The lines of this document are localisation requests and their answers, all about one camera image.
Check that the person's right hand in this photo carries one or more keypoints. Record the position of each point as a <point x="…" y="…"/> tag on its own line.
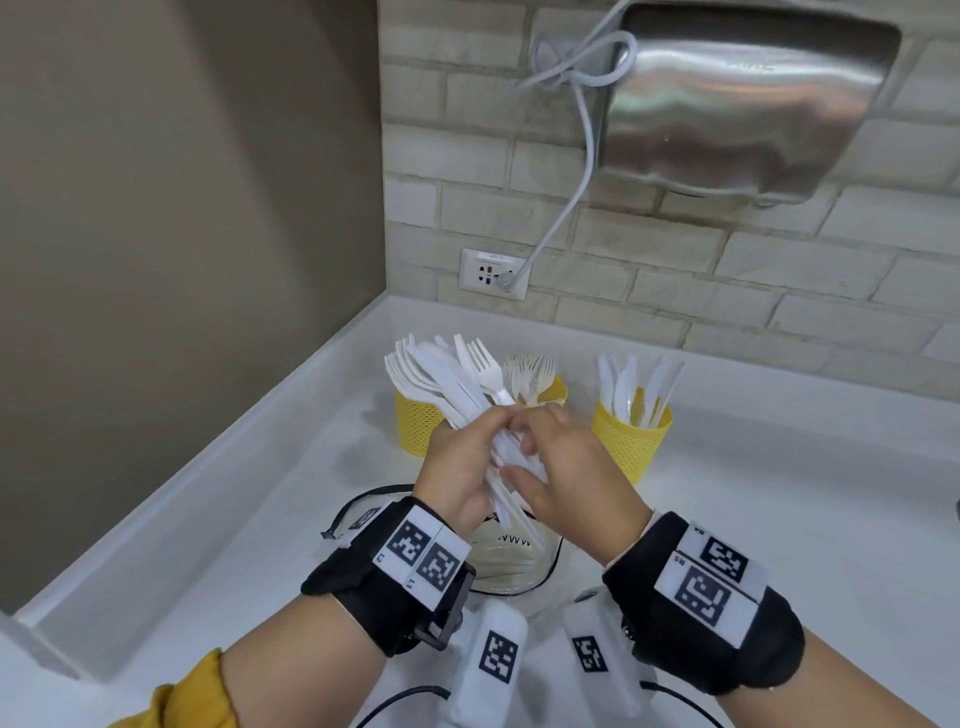
<point x="585" y="495"/>

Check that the clear plastic cutlery bag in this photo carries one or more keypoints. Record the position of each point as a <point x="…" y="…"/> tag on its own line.
<point x="502" y="562"/>

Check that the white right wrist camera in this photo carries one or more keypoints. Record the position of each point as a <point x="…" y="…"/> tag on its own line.
<point x="592" y="660"/>

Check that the bunch of sorted white knives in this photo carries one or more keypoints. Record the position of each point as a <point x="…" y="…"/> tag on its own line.
<point x="626" y="382"/>

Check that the person's left hand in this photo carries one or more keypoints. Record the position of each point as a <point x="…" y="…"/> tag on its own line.
<point x="457" y="472"/>

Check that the bunch of sorted white forks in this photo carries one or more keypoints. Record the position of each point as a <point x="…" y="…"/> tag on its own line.
<point x="536" y="371"/>

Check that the black right wrist band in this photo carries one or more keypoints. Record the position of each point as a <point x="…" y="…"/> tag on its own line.
<point x="660" y="637"/>

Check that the steel wall hand dryer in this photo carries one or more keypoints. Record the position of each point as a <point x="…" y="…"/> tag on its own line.
<point x="735" y="105"/>

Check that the black wrist band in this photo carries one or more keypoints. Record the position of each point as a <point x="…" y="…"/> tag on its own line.
<point x="660" y="637"/>
<point x="352" y="585"/>

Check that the packed bundle of white cutlery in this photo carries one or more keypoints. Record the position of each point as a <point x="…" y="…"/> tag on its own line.
<point x="450" y="382"/>

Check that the yellow sleeve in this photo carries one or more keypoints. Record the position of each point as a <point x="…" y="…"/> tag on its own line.
<point x="187" y="694"/>

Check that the person's right forearm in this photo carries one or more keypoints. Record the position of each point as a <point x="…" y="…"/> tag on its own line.
<point x="817" y="697"/>

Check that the person's left forearm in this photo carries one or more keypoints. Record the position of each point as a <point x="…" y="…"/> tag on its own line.
<point x="300" y="667"/>

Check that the white wall socket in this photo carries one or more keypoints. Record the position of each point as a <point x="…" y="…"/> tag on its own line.
<point x="487" y="274"/>

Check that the black left wrist band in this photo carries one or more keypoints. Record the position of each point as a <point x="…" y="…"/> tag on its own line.
<point x="352" y="585"/>

